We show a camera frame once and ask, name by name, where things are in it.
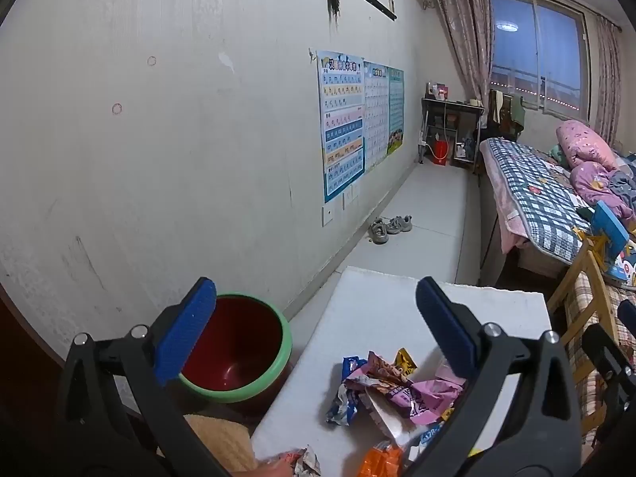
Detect bed with plaid quilt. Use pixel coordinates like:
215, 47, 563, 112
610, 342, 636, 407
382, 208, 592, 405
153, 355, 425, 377
481, 137, 636, 265

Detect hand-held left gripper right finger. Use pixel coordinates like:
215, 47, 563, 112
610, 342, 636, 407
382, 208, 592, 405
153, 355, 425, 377
397, 276, 583, 477

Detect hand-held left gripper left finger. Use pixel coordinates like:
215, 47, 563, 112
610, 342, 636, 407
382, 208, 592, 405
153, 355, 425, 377
56, 276, 234, 477

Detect pale grid wall poster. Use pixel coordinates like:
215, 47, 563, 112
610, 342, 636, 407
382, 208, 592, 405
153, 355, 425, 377
363, 61, 390, 173

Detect blue and white wrapper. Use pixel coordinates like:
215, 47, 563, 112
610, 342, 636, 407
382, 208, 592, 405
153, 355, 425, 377
325, 355, 367, 426

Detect blue book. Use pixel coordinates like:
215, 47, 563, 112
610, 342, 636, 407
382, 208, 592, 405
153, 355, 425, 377
591, 200, 632, 260

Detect white paper wrapper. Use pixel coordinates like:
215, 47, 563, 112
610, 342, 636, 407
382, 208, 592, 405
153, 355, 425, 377
365, 388, 429, 450

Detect pink comforter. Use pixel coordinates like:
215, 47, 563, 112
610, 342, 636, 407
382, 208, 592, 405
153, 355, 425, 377
569, 161, 635, 220

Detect pink patterned curtain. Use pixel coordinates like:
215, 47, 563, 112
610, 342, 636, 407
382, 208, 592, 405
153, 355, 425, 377
434, 0, 494, 106
593, 15, 625, 146

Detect brown orange snack wrapper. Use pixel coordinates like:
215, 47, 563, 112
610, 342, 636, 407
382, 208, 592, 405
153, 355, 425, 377
345, 350, 413, 394

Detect pink pillow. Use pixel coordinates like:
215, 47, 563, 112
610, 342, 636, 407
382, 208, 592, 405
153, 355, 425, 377
555, 120, 620, 171

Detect large blue wall poster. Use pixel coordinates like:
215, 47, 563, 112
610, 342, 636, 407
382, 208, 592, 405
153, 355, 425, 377
316, 50, 366, 204

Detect red bin with green rim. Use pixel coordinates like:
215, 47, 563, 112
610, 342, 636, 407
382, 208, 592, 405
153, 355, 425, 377
176, 294, 293, 403

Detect yellow plastic stand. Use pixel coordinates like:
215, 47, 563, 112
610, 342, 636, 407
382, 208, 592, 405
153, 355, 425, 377
574, 226, 615, 270

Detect tan plush cloth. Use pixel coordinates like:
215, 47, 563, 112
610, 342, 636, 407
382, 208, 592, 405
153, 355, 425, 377
184, 415, 256, 473

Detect yellow candy wrapper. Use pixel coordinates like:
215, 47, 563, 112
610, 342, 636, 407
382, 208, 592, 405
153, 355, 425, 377
395, 348, 418, 376

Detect light wooden chair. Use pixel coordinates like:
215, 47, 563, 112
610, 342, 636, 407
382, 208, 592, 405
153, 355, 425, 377
547, 236, 636, 444

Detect white foam board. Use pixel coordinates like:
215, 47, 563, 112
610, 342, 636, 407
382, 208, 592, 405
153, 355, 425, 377
251, 266, 553, 477

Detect dark desk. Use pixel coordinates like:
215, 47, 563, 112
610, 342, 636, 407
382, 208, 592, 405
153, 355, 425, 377
421, 97, 489, 171

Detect pink snack wrapper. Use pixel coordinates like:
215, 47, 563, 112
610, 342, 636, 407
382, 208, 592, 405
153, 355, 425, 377
388, 363, 468, 425

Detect orange snack packet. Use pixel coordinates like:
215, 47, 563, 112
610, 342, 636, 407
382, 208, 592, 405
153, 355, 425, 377
358, 442, 404, 477

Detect dark wooden chair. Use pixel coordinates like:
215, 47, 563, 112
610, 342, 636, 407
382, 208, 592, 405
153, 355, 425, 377
488, 88, 526, 141

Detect black wall bar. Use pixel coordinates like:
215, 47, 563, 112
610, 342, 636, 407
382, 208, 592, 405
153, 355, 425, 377
363, 0, 399, 22

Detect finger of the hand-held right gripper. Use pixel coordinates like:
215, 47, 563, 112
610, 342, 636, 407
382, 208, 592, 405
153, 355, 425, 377
581, 323, 636, 438
617, 299, 636, 331

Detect window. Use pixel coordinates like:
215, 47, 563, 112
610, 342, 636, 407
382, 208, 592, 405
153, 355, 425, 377
489, 0, 593, 116

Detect checked seat cushion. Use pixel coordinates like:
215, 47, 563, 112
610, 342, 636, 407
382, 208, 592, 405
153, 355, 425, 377
566, 278, 628, 438

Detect green blue wall poster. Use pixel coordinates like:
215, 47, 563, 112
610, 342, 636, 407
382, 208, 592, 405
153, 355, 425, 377
386, 67, 405, 156

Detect silver and orange wrapper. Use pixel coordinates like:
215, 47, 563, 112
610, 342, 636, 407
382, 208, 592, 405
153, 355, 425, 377
258, 447, 322, 477

